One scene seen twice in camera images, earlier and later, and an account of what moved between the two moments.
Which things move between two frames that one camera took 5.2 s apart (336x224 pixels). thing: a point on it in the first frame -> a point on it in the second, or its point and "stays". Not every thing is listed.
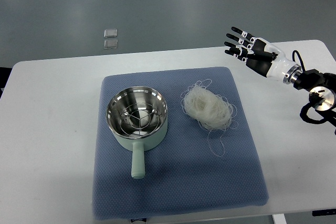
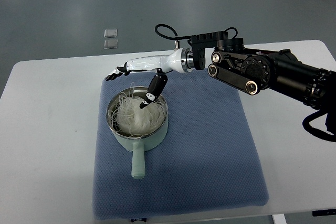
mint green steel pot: x=137 y=117 stays
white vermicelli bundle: x=212 y=111 -> x=126 y=116
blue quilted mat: x=184 y=175 stays
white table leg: x=279 y=219 stays
